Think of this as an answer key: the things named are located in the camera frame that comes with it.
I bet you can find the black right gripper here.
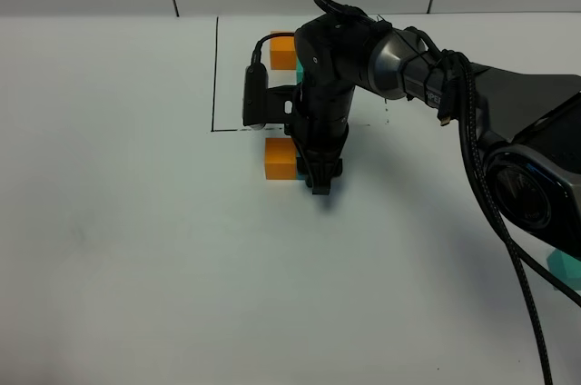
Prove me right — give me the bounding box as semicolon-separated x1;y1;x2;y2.
285;84;354;195

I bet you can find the blue block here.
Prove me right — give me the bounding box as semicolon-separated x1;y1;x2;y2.
296;156;309;181

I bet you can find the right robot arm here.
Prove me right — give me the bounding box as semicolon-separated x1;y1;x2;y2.
288;0;580;257

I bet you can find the green template block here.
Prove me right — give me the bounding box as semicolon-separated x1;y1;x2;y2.
296;60;304;84

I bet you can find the orange template block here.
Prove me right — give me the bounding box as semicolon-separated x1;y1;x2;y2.
270;33;297;71

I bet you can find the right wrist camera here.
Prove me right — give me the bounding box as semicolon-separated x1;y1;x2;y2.
242;63;299;129

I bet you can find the black right braided cable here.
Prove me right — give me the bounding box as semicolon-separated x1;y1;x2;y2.
426;51;581;385

